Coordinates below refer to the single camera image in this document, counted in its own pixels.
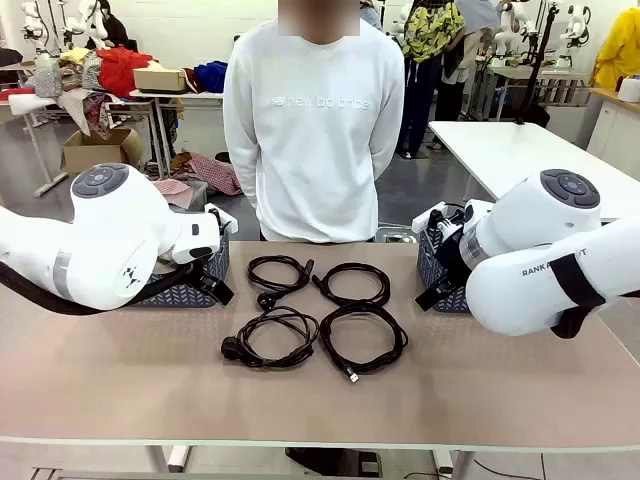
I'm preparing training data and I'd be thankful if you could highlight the person in black clothes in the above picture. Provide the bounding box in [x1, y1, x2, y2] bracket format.
[97, 0, 131, 51]

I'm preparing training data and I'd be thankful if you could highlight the black power cable round plug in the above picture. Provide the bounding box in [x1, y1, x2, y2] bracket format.
[246, 254, 316, 310]

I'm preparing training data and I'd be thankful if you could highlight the red cloth pile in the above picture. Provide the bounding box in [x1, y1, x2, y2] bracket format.
[96, 45, 161, 101]

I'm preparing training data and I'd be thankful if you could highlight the white cabinet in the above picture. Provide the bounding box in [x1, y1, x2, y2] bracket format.
[584, 87, 640, 161]

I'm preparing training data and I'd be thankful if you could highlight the right blue plastic basket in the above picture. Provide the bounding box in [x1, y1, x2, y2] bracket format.
[417, 229, 474, 315]

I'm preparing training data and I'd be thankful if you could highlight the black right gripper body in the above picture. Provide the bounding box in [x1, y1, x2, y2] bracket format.
[433, 230, 474, 300]

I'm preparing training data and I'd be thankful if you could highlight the person in grey and black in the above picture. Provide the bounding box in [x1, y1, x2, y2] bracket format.
[439, 0, 501, 121]

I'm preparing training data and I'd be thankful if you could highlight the black tripod stand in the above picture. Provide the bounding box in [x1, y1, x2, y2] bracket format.
[514, 0, 561, 126]

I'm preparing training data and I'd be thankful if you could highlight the black power cable angular plug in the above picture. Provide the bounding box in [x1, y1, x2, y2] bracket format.
[220, 305, 321, 370]

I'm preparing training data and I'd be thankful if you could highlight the large white table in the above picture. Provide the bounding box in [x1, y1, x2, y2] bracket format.
[427, 119, 640, 224]

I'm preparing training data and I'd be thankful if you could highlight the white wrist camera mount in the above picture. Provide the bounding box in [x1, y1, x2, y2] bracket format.
[203, 202, 240, 236]
[412, 199, 469, 236]

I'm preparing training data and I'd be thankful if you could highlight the white robot workbench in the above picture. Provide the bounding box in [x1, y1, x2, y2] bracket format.
[487, 64, 591, 121]

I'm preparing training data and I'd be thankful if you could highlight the white background table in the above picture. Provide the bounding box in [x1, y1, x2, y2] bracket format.
[128, 88, 226, 181]

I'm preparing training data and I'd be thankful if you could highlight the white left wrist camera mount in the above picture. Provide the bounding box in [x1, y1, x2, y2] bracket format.
[203, 202, 240, 236]

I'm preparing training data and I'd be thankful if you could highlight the person in white sweatshirt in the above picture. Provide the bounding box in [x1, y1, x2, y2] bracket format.
[222, 0, 406, 244]

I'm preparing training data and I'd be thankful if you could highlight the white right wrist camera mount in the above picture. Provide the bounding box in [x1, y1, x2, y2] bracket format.
[412, 199, 469, 236]

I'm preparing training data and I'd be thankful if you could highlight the blue cloth pile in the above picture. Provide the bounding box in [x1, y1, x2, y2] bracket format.
[193, 59, 229, 95]

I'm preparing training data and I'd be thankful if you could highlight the mixed cloth pile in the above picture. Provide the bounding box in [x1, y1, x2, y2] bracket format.
[32, 47, 101, 101]

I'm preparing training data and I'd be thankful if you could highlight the closed cardboard box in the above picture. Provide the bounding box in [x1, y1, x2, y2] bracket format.
[132, 67, 189, 94]

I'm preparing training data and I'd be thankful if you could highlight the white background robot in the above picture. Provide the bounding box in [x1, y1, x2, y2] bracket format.
[492, 0, 531, 69]
[557, 4, 594, 69]
[64, 0, 109, 51]
[19, 0, 51, 56]

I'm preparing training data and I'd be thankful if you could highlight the pink cloth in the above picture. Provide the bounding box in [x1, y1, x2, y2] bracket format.
[152, 178, 194, 206]

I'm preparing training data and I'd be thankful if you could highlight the thin black cable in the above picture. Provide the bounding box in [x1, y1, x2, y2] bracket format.
[310, 262, 392, 306]

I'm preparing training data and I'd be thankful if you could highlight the black foot pedal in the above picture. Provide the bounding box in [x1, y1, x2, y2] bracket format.
[284, 447, 384, 479]

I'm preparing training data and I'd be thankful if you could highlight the black right arm cable strap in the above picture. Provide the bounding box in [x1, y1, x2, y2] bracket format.
[549, 252, 609, 341]

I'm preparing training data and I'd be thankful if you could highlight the person in yellow patterned shirt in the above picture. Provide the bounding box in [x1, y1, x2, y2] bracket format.
[399, 0, 466, 159]

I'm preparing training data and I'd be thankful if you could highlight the white ironing board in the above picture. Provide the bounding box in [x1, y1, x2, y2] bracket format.
[7, 92, 71, 199]

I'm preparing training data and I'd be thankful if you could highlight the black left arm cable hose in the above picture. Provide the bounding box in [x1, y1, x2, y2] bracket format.
[0, 259, 201, 317]

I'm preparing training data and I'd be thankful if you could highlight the black USB cable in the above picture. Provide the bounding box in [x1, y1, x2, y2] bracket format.
[318, 301, 410, 386]

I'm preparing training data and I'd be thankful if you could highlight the open cardboard box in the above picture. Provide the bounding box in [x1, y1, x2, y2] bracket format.
[62, 127, 146, 175]

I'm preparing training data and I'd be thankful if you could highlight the yellow jacket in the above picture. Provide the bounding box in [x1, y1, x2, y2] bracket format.
[592, 7, 640, 91]

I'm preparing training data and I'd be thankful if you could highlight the checkered red cloth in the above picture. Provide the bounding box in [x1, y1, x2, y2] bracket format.
[169, 151, 244, 196]

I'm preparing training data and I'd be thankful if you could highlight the grey plastic lattice basket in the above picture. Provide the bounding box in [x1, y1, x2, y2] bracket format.
[134, 227, 234, 309]

